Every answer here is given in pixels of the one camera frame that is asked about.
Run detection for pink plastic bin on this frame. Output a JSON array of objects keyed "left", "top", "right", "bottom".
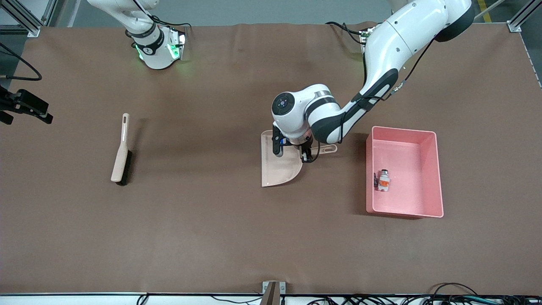
[{"left": 366, "top": 126, "right": 444, "bottom": 219}]

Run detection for aluminium frame profile with foot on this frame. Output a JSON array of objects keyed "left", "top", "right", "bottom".
[{"left": 507, "top": 0, "right": 542, "bottom": 33}]

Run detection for beige plastic dustpan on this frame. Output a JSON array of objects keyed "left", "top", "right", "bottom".
[{"left": 261, "top": 130, "right": 338, "bottom": 188}]

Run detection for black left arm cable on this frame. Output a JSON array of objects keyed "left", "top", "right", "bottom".
[{"left": 307, "top": 38, "right": 437, "bottom": 164}]

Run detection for thin black cable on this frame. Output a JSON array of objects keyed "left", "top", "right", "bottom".
[{"left": 211, "top": 296, "right": 263, "bottom": 305}]

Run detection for beige hand brush black bristles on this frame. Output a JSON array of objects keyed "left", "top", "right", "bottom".
[{"left": 111, "top": 113, "right": 133, "bottom": 186}]

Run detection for brown table cover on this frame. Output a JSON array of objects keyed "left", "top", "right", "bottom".
[{"left": 0, "top": 22, "right": 542, "bottom": 296}]

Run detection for black left base cable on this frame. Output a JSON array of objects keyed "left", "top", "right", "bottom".
[{"left": 325, "top": 21, "right": 365, "bottom": 46}]

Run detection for diagonal aluminium frame profile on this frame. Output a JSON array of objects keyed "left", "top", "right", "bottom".
[{"left": 0, "top": 0, "right": 41, "bottom": 38}]

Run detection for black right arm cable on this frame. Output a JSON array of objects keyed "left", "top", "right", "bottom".
[{"left": 0, "top": 42, "right": 42, "bottom": 81}]

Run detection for right base connector plate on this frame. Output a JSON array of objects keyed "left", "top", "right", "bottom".
[{"left": 167, "top": 28, "right": 187, "bottom": 61}]

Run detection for black right base cable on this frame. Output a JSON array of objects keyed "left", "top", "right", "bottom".
[{"left": 150, "top": 15, "right": 191, "bottom": 31}]

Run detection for black looped cable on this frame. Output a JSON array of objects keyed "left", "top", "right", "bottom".
[{"left": 430, "top": 283, "right": 481, "bottom": 299}]

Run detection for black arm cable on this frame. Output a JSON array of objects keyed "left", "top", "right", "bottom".
[
  {"left": 0, "top": 42, "right": 42, "bottom": 81},
  {"left": 307, "top": 38, "right": 437, "bottom": 164}
]

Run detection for teal cable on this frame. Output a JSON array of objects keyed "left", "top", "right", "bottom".
[{"left": 464, "top": 297, "right": 515, "bottom": 304}]

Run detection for black base cable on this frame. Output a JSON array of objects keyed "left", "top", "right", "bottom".
[
  {"left": 325, "top": 21, "right": 365, "bottom": 46},
  {"left": 150, "top": 15, "right": 191, "bottom": 31}
]

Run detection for tangled black cable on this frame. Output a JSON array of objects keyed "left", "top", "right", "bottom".
[{"left": 307, "top": 297, "right": 360, "bottom": 305}]

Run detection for metal bracket with brown post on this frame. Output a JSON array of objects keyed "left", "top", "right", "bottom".
[{"left": 260, "top": 281, "right": 286, "bottom": 305}]

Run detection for upright aluminium frame profile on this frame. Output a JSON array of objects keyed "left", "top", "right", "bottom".
[{"left": 42, "top": 0, "right": 58, "bottom": 27}]

